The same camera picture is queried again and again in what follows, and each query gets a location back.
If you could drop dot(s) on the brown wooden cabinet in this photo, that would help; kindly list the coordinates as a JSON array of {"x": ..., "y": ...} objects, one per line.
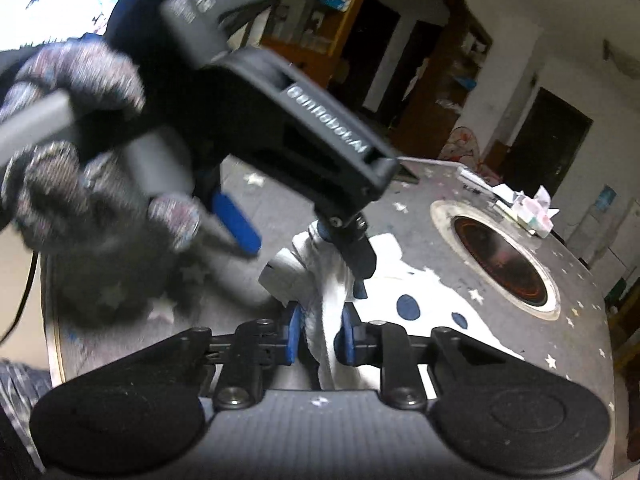
[{"x": 320, "y": 10}]

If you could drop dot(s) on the crumpled tissue paper pile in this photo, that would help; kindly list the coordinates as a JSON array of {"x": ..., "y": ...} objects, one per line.
[{"x": 535, "y": 220}]

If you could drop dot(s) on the white flat box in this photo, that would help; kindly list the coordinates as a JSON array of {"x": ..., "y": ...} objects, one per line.
[{"x": 475, "y": 180}]

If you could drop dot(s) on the dark wooden shelf unit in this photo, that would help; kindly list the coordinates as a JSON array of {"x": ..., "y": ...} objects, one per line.
[{"x": 450, "y": 85}]

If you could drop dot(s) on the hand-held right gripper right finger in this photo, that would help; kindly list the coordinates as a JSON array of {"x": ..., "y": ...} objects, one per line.
[{"x": 347, "y": 335}]

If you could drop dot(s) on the dark wooden door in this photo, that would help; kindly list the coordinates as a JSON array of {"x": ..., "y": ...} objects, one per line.
[{"x": 545, "y": 135}]

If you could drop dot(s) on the grey star-printed table cover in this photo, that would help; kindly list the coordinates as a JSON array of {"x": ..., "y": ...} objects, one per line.
[{"x": 550, "y": 340}]

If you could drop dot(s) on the round black induction hob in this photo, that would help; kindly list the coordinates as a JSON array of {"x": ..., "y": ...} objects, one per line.
[{"x": 500, "y": 255}]

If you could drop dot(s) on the pale yellow flat box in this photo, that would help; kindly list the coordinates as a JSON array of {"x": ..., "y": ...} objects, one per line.
[{"x": 505, "y": 205}]

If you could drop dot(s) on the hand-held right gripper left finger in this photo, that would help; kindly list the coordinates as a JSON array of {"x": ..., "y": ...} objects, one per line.
[{"x": 295, "y": 330}]

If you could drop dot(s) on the blue water bottle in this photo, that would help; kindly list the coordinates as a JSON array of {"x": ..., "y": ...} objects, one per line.
[{"x": 606, "y": 197}]

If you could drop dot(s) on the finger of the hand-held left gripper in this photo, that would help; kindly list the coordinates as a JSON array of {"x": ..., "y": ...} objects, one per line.
[
  {"x": 237, "y": 225},
  {"x": 357, "y": 255}
]

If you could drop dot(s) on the person's left hand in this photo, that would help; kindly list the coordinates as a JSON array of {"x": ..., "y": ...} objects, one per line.
[{"x": 45, "y": 195}]

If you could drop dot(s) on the round floor fan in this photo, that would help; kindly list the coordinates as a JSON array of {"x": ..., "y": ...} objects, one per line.
[{"x": 462, "y": 147}]

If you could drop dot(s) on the white water dispenser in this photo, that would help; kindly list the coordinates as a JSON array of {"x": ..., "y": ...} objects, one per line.
[{"x": 597, "y": 230}]

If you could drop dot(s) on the white polka dot pants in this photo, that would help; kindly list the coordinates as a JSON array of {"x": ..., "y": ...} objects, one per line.
[{"x": 430, "y": 285}]

